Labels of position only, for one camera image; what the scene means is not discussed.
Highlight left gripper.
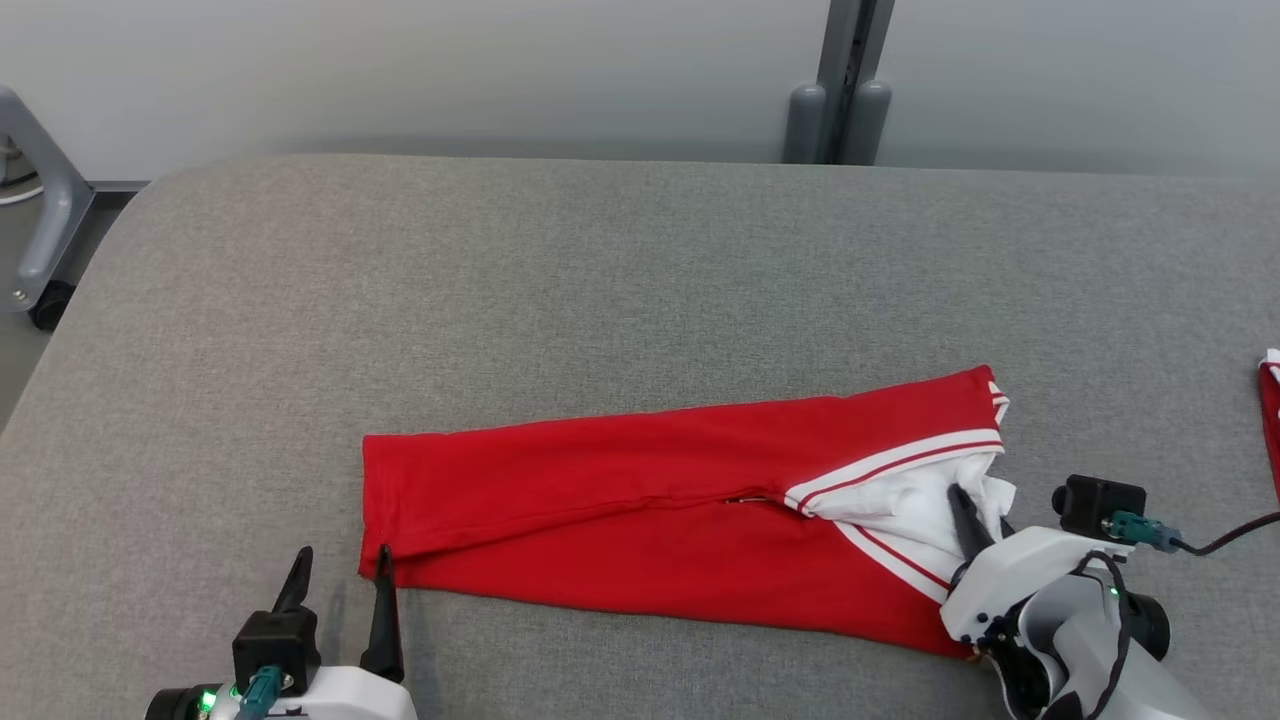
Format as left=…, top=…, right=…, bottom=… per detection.
left=145, top=545, right=419, bottom=720

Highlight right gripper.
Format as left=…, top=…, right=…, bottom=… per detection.
left=940, top=484, right=1171, bottom=651

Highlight red shirt with white sleeves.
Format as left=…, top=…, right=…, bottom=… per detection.
left=358, top=364, right=1019, bottom=661

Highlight red shorts with white stripes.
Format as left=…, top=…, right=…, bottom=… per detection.
left=1257, top=348, right=1280, bottom=501

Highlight black caster wheel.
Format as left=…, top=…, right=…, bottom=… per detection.
left=28, top=280, right=77, bottom=333

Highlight left camera cable teal plug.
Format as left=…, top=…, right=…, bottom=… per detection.
left=235, top=665, right=288, bottom=720

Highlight camera cable teal plug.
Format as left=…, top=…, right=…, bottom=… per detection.
left=1110, top=510, right=1280, bottom=557
left=235, top=665, right=288, bottom=720

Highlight right camera cable teal plug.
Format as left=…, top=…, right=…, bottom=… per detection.
left=1110, top=510, right=1280, bottom=557

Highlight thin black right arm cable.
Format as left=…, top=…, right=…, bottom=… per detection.
left=1070, top=550, right=1137, bottom=720

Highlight grey metal post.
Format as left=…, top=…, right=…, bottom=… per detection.
left=782, top=0, right=896, bottom=166

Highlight grey metal frame leg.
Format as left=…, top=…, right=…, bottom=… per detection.
left=0, top=85, right=151, bottom=313

